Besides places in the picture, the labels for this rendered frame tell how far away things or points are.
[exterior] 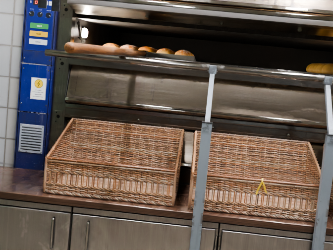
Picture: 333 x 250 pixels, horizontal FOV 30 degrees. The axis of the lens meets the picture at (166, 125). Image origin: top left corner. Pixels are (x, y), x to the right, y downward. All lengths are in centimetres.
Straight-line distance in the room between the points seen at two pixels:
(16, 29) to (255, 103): 122
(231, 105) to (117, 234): 87
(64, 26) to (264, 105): 104
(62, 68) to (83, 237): 90
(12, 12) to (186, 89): 92
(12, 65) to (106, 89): 48
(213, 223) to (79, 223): 55
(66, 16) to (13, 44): 30
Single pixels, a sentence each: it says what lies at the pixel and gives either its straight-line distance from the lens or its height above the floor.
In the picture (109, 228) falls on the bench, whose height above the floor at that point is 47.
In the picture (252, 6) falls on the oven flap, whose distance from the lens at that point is 297.
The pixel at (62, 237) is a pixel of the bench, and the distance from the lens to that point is 263.
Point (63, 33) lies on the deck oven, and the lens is 309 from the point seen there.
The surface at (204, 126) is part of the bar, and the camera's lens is 241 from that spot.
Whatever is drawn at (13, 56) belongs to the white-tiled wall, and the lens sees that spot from 315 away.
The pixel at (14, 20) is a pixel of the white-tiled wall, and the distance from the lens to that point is 316.
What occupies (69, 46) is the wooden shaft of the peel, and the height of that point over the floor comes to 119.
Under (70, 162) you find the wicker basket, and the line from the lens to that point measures 260.
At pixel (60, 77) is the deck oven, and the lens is 309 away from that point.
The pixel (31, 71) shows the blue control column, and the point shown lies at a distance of 310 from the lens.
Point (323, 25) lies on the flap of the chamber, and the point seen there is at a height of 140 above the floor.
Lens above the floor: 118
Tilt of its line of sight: 6 degrees down
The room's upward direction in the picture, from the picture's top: 5 degrees clockwise
